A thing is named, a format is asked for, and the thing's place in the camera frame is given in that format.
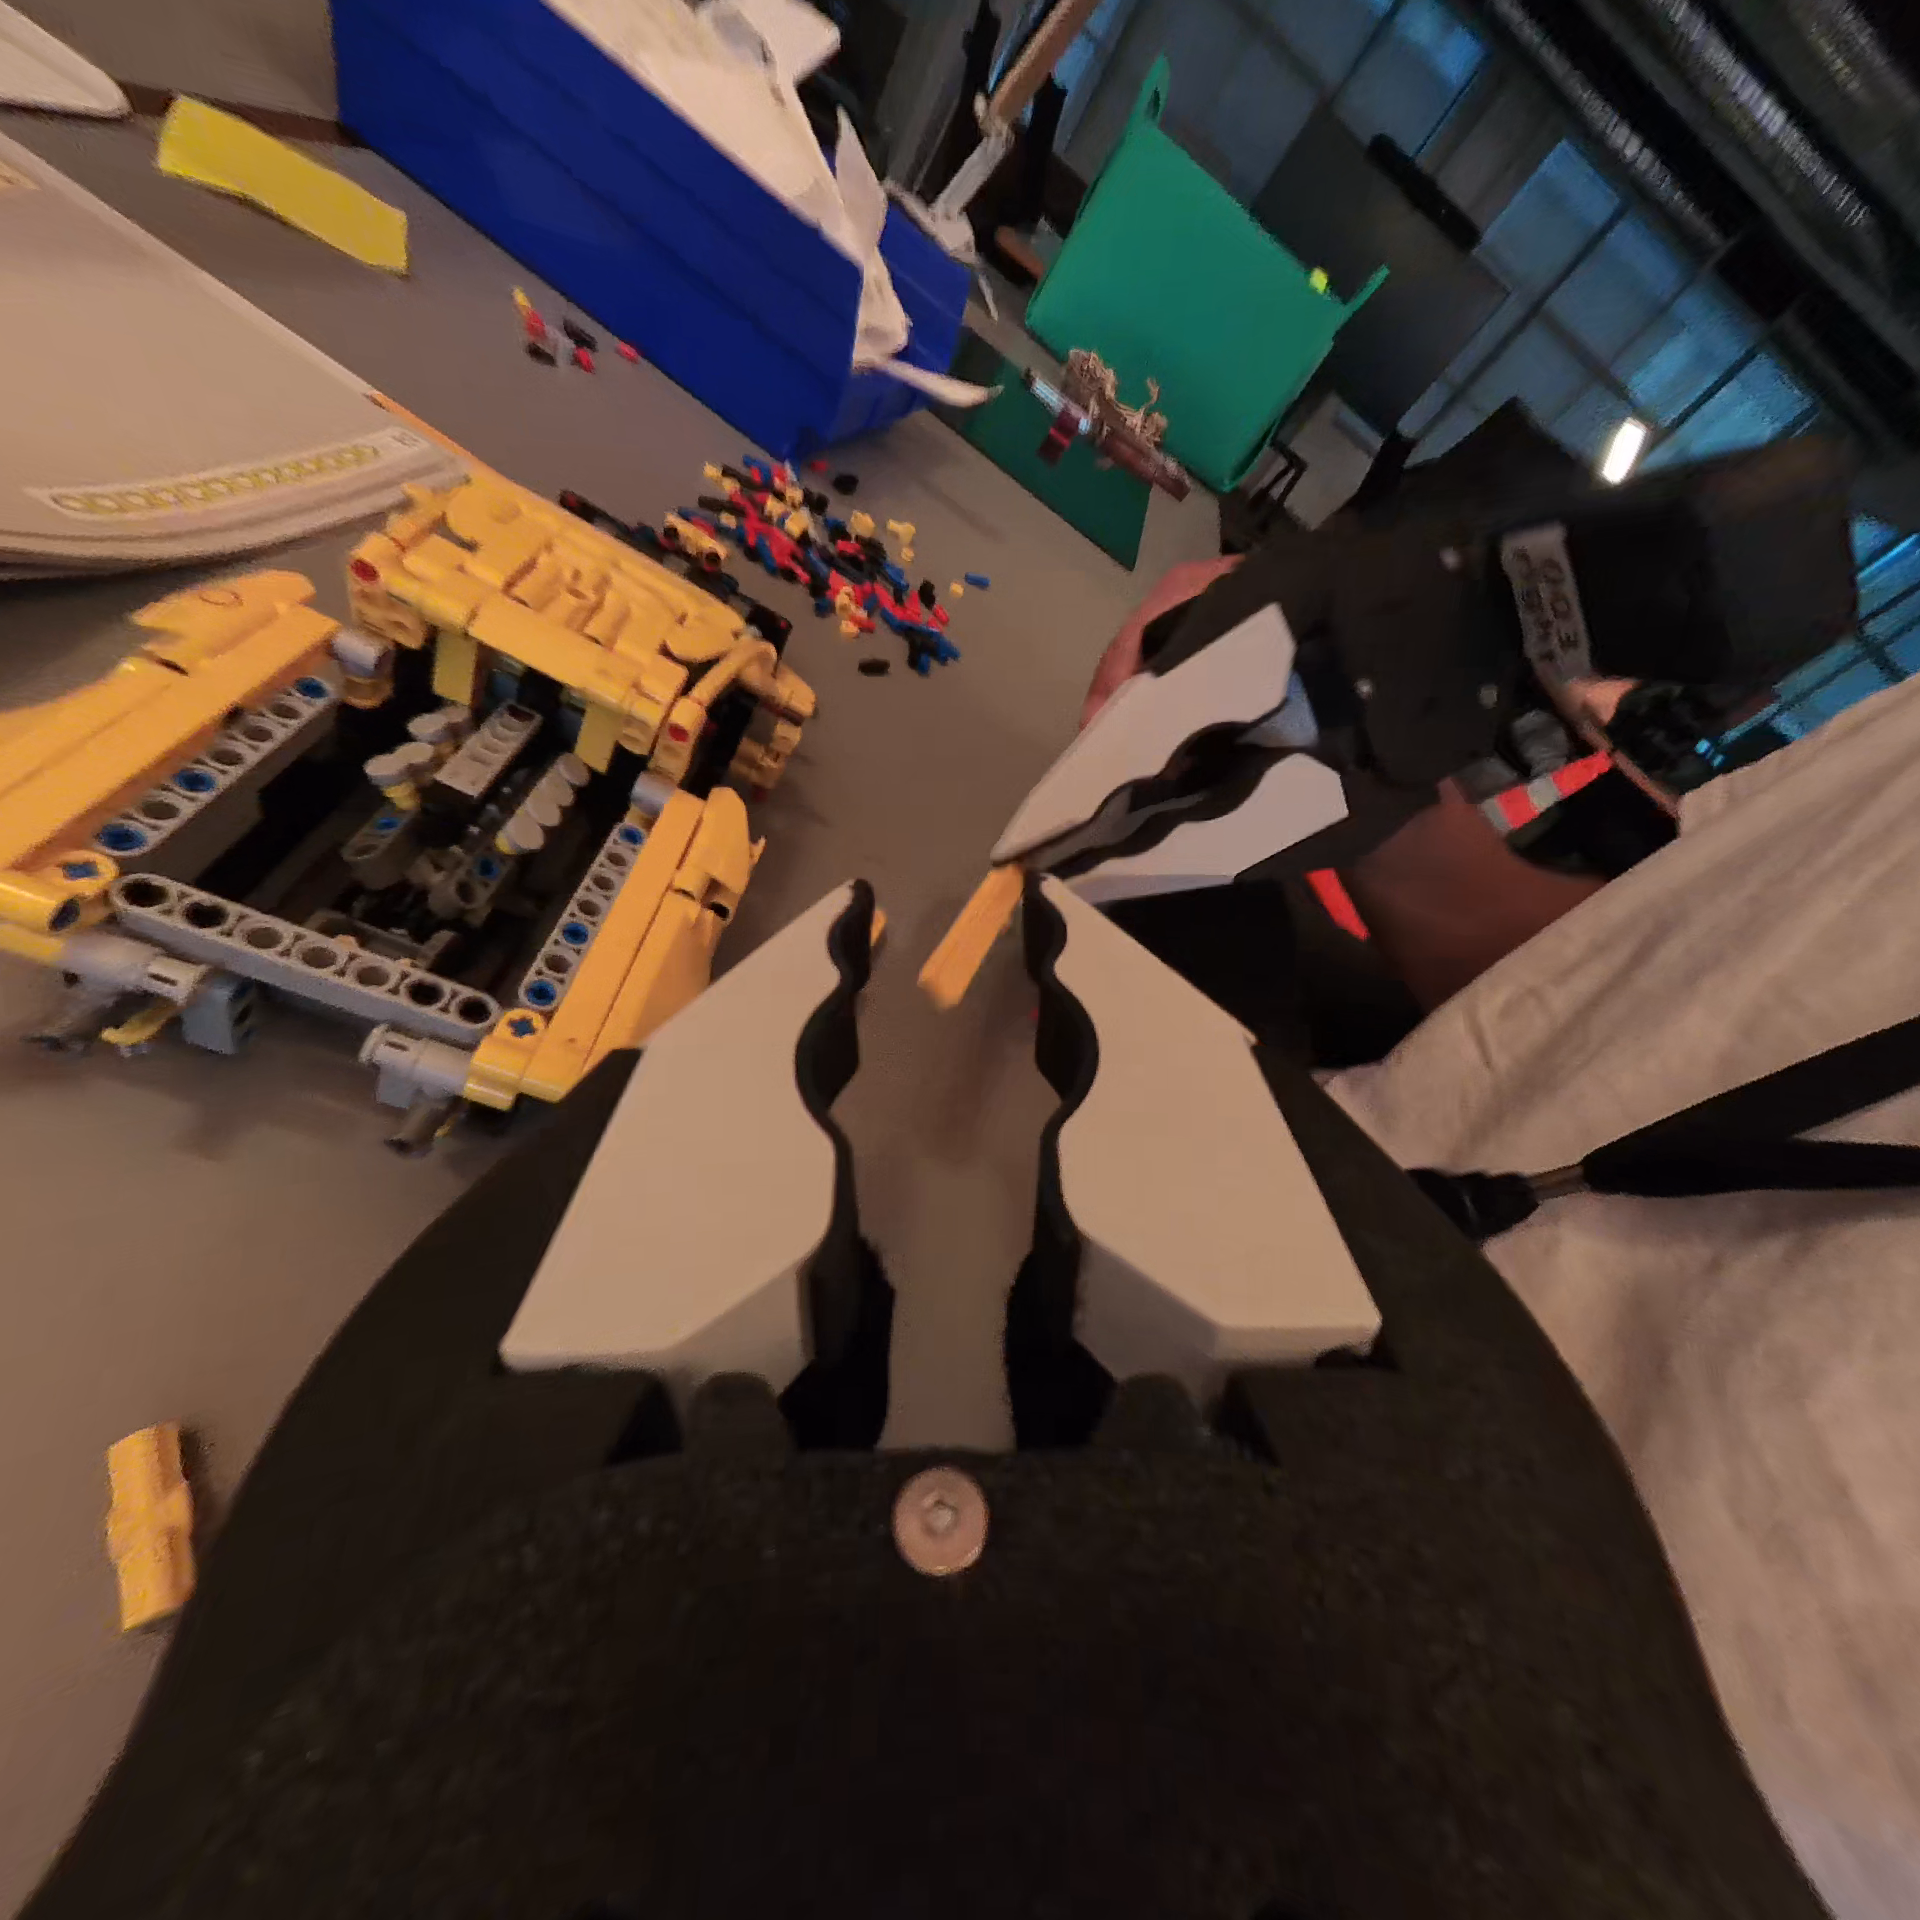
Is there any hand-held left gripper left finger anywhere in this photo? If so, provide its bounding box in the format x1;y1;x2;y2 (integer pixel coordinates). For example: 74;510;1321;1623
498;879;900;1450

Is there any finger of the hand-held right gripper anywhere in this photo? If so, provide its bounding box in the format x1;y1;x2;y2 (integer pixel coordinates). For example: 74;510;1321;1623
990;603;1321;871
1049;749;1351;905

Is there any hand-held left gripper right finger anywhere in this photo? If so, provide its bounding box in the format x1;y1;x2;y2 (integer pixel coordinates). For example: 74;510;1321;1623
1001;873;1381;1450

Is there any long yellow brick beam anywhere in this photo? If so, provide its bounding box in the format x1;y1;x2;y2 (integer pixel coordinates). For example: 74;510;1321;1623
918;865;1025;1009

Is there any long yellow brick beam assembly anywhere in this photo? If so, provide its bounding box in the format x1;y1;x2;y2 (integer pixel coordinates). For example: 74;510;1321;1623
103;1423;197;1633

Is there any yellow black brick car model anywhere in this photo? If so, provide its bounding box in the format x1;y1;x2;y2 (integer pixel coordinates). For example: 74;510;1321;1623
0;476;819;1157

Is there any grey desk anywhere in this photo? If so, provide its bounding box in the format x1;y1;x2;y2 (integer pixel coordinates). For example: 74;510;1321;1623
0;0;1321;1920

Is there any person's right hand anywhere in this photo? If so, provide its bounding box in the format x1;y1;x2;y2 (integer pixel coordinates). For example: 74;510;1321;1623
1082;557;1249;721

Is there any dark green tray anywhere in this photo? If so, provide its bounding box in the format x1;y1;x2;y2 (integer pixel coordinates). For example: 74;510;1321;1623
959;335;1158;571

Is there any black panel lit display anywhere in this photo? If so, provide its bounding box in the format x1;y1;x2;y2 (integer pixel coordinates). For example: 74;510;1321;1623
1244;104;1510;452

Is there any pile of small brick pins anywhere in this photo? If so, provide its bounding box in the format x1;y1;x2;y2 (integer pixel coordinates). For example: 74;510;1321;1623
659;456;991;679

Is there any small cluster of brick pins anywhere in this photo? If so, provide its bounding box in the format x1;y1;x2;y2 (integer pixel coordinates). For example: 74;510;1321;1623
512;287;644;370

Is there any blue storage bin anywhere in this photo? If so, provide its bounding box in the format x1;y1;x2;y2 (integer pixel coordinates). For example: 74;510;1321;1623
330;0;973;459

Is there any open instruction booklet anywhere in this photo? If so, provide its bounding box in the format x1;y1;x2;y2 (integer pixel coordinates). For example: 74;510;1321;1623
0;125;467;580

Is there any yellow paper sheet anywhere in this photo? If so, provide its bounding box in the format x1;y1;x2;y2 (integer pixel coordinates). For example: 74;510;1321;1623
156;96;410;275

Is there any black cord toggle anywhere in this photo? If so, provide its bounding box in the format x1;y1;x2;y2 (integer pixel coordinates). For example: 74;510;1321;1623
1409;1016;1920;1244

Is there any brown packet with string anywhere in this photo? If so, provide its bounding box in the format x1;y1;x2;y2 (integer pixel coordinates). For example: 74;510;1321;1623
1025;351;1193;503

